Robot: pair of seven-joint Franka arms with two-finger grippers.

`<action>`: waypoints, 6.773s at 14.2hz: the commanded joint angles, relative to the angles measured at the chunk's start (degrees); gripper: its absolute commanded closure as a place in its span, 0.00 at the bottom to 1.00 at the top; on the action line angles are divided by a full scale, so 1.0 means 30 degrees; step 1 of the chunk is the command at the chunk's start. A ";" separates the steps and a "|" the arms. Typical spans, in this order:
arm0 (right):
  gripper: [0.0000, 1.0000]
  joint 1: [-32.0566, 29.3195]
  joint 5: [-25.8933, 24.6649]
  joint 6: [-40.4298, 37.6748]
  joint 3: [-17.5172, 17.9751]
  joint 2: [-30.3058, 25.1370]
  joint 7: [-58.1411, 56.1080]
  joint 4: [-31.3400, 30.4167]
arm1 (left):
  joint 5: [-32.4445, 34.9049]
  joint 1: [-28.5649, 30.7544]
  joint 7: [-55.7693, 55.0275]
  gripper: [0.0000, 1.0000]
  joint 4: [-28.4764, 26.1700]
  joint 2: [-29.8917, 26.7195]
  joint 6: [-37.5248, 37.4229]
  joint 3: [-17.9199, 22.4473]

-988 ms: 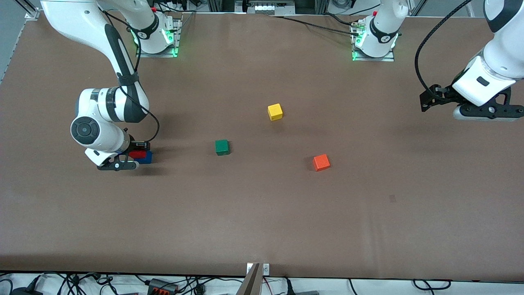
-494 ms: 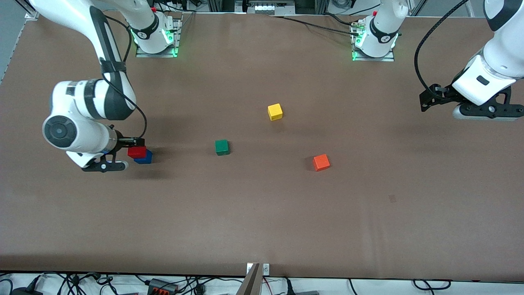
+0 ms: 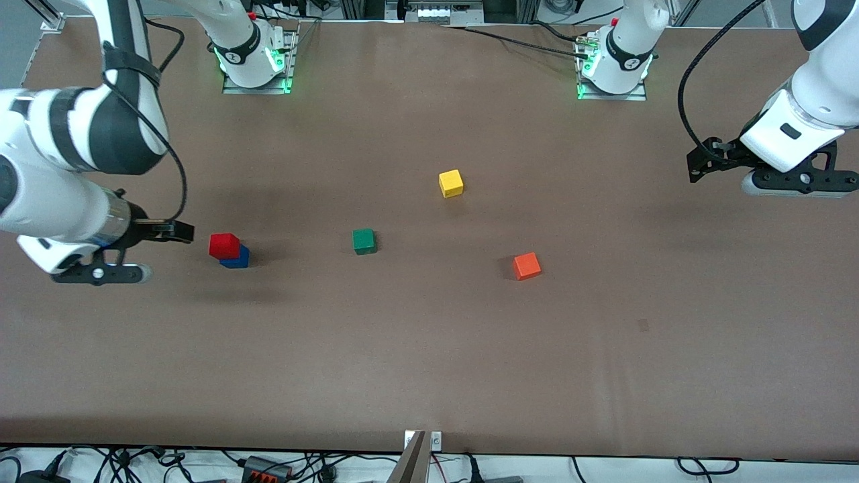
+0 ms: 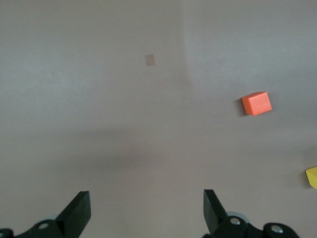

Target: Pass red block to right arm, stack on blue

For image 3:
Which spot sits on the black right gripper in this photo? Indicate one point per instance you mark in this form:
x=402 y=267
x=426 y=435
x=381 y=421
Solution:
x=143 y=229

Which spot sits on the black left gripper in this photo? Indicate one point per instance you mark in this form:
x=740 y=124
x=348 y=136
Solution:
x=723 y=158

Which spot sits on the red wooden block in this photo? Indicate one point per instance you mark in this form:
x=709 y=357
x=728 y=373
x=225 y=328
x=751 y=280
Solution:
x=223 y=245

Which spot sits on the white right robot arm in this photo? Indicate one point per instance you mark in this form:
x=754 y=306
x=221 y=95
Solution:
x=40 y=194

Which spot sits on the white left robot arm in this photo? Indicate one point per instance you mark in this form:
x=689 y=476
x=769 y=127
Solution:
x=825 y=100

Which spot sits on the blue wooden block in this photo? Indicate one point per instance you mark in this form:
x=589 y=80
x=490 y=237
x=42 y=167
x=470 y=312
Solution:
x=238 y=261

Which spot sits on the green wooden block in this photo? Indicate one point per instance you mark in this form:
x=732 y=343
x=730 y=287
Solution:
x=364 y=241

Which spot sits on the orange wooden block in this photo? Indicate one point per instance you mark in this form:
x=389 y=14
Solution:
x=527 y=266

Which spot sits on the yellow wooden block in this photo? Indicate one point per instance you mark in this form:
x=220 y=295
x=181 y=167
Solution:
x=451 y=183

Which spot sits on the hub with orange connectors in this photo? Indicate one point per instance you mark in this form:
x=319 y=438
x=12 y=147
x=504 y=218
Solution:
x=258 y=464

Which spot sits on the black power adapter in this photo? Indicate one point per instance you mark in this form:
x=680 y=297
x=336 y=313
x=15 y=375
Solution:
x=40 y=477

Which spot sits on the white mounting plate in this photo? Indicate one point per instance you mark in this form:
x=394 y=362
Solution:
x=436 y=440

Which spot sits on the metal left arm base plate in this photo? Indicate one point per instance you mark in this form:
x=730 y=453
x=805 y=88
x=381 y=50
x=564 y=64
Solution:
x=637 y=97

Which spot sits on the black left camera mount plate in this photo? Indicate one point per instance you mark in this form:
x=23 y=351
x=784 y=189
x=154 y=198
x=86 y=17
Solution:
x=798 y=180

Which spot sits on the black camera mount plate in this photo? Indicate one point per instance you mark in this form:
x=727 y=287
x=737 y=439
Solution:
x=798 y=180
x=80 y=275

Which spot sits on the black right camera mount plate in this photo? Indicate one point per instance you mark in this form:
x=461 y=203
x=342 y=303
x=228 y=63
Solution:
x=80 y=275

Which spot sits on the aluminium frame post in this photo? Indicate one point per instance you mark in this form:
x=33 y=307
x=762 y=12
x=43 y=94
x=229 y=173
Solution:
x=54 y=23

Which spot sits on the grey terminal rail device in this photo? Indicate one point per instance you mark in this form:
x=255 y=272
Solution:
x=436 y=12

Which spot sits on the grey metal camera pole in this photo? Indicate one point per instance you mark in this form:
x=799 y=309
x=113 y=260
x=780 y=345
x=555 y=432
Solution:
x=411 y=466

